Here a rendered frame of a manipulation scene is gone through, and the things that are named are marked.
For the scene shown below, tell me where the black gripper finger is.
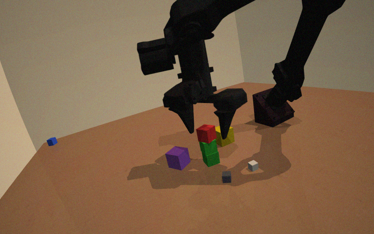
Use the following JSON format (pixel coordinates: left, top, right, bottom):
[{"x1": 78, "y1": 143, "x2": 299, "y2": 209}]
[
  {"x1": 214, "y1": 110, "x2": 236, "y2": 139},
  {"x1": 168, "y1": 104, "x2": 194, "y2": 134}
]

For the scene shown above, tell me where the green block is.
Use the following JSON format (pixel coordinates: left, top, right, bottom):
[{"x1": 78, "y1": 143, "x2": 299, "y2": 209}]
[
  {"x1": 202, "y1": 152, "x2": 220, "y2": 167},
  {"x1": 199, "y1": 139, "x2": 218, "y2": 156}
]

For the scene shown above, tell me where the blue block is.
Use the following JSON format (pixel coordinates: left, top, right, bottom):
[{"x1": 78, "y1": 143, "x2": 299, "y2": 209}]
[{"x1": 47, "y1": 137, "x2": 58, "y2": 146}]

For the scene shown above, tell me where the purple block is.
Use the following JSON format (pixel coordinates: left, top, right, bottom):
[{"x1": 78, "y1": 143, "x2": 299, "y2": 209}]
[{"x1": 165, "y1": 146, "x2": 191, "y2": 170}]

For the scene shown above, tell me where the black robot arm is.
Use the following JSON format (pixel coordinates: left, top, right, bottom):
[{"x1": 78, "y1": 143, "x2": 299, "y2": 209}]
[{"x1": 137, "y1": 0, "x2": 345, "y2": 111}]

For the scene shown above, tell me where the yellow cube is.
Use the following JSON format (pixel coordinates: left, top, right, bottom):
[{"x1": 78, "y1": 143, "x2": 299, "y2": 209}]
[{"x1": 215, "y1": 126, "x2": 235, "y2": 147}]

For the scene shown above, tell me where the red block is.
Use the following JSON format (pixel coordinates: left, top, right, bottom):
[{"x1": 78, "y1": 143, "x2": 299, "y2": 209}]
[{"x1": 196, "y1": 124, "x2": 217, "y2": 143}]

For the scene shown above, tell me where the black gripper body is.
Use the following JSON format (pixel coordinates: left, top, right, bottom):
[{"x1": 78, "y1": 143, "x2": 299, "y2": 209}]
[{"x1": 177, "y1": 62, "x2": 247, "y2": 111}]

